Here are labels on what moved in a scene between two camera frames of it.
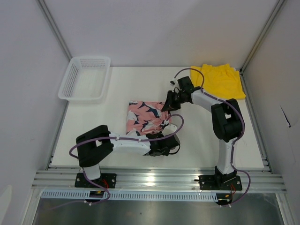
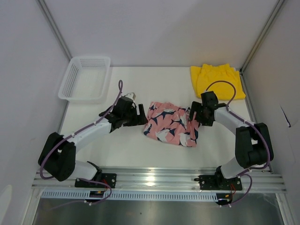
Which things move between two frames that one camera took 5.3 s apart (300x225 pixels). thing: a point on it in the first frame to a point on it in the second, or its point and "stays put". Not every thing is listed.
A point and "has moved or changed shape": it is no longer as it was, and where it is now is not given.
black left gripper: x=166 y=153 to x=137 y=121
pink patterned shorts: x=146 y=117 has moved or changed shape
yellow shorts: x=220 y=80 stays put
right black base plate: x=211 y=182 stays put
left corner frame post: x=48 y=16 stays put
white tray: x=86 y=79 stays put
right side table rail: x=261 y=145 stays put
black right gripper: x=169 y=105 to x=196 y=107
